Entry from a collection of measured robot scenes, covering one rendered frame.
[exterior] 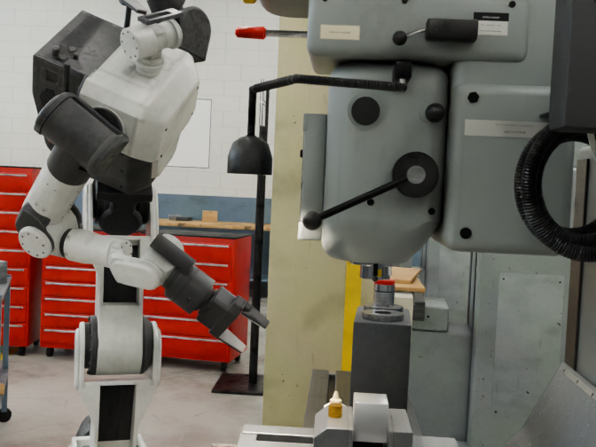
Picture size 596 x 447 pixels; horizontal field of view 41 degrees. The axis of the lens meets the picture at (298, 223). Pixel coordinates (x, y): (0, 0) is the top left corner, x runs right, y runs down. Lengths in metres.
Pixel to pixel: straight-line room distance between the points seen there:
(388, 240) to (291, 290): 1.85
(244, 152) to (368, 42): 0.25
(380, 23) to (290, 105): 1.86
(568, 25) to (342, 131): 0.40
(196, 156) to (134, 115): 8.88
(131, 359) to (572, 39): 1.29
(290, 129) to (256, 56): 7.47
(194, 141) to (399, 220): 9.34
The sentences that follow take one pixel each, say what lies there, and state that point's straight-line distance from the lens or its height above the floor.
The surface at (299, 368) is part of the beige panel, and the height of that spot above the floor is 0.71.
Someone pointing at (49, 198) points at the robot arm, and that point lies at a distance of 1.69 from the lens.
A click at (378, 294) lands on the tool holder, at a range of 1.81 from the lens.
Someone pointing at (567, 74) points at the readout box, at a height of 1.58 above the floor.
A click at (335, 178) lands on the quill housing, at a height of 1.44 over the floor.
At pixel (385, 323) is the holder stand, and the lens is 1.68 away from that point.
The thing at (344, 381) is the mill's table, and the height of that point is 0.96.
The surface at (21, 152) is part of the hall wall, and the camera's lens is 11.18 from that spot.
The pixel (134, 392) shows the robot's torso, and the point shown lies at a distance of 2.01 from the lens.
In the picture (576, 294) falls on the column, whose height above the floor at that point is 1.26.
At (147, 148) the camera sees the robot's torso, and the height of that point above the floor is 1.49.
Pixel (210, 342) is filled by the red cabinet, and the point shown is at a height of 0.22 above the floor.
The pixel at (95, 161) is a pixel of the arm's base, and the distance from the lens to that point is 1.57.
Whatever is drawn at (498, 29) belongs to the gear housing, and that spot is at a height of 1.68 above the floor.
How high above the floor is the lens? 1.44
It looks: 3 degrees down
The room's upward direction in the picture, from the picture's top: 3 degrees clockwise
